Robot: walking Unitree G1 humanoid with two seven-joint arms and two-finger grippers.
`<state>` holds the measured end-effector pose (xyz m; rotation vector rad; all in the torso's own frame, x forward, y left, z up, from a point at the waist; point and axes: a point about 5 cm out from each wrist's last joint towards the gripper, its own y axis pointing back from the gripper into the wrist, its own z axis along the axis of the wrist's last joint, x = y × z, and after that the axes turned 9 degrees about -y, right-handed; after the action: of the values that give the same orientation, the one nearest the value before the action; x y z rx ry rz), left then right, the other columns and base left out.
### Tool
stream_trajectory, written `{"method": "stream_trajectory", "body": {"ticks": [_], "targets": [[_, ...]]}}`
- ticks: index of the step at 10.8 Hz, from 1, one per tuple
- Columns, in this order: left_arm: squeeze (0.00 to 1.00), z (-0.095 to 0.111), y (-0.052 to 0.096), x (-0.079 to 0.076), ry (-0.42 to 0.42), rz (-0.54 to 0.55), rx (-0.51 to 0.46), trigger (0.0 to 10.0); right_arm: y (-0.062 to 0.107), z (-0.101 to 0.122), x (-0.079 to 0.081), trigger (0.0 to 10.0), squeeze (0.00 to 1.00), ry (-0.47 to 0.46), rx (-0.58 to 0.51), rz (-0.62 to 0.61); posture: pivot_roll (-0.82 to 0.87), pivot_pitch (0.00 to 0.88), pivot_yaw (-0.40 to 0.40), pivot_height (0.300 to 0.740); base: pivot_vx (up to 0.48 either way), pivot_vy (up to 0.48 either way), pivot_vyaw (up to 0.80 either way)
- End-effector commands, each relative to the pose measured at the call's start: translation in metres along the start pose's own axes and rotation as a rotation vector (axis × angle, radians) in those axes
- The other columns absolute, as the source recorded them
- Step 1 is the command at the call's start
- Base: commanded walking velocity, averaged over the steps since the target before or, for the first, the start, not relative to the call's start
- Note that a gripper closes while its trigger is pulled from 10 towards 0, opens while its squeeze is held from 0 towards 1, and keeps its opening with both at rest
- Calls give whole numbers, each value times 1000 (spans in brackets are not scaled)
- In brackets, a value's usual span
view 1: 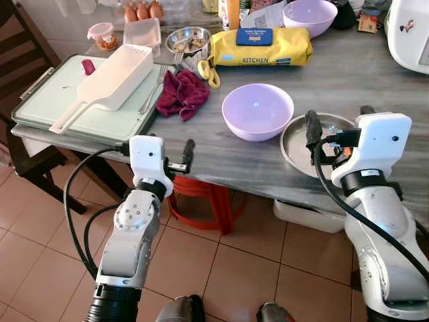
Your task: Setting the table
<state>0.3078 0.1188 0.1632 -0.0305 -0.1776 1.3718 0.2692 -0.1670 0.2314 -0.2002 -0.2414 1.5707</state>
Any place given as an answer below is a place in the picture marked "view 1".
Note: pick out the white printed paper bag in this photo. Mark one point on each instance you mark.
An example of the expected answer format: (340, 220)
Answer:
(265, 15)

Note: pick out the purple plastic bowl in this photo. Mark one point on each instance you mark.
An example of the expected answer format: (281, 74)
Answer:
(310, 17)
(258, 111)

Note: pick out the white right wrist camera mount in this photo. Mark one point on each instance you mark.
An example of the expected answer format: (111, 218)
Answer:
(375, 144)

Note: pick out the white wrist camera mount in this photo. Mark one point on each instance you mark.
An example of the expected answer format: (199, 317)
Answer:
(147, 161)
(375, 144)

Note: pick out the dark wooden chair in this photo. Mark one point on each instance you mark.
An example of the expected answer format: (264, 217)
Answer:
(20, 47)

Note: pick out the round steel plate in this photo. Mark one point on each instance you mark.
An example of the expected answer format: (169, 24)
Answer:
(296, 144)

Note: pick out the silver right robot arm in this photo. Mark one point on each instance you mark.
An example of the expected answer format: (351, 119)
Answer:
(385, 248)

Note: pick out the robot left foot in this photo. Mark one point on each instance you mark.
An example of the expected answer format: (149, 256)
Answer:
(179, 310)

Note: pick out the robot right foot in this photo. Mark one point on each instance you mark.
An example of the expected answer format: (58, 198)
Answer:
(275, 312)

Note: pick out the orange carton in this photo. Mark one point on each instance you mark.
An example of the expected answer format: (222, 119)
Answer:
(231, 13)

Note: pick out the dark wooden table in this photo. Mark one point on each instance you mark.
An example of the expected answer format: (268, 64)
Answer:
(355, 84)

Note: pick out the silver metal utensil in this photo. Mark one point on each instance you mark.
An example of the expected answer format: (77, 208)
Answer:
(153, 90)

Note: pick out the small steel bowl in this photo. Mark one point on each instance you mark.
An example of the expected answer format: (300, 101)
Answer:
(189, 40)

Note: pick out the clear plastic container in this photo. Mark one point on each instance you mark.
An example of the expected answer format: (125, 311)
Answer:
(142, 33)

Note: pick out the brown egg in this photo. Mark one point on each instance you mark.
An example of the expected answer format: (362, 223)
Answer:
(157, 10)
(143, 11)
(131, 13)

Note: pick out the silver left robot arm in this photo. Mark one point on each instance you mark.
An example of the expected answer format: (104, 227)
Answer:
(127, 248)

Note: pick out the small red item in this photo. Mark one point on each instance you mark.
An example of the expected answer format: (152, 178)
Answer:
(88, 67)

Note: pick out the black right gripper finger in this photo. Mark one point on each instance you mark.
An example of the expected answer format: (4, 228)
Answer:
(367, 111)
(314, 129)

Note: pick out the white plastic bin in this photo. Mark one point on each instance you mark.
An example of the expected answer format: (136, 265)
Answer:
(308, 216)

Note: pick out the black container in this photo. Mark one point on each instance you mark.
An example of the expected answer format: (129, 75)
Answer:
(345, 15)

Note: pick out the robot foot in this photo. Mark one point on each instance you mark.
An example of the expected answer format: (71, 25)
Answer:
(179, 310)
(275, 312)

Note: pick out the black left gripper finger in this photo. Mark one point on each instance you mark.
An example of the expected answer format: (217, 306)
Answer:
(188, 153)

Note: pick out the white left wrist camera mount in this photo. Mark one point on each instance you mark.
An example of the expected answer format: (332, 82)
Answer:
(147, 161)

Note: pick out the maroon cloth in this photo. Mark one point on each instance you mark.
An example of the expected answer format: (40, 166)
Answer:
(182, 94)

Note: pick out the yellow kitchen wipes pack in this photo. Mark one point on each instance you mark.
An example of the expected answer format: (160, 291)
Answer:
(288, 48)

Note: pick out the small pink lidded container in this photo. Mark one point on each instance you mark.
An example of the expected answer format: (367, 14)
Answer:
(102, 35)

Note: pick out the red plastic stool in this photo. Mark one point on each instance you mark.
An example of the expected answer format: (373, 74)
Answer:
(214, 201)

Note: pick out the pale green tray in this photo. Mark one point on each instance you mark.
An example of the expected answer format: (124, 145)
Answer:
(47, 97)

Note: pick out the white kitchen appliance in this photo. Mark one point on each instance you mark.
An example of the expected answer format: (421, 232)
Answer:
(409, 33)

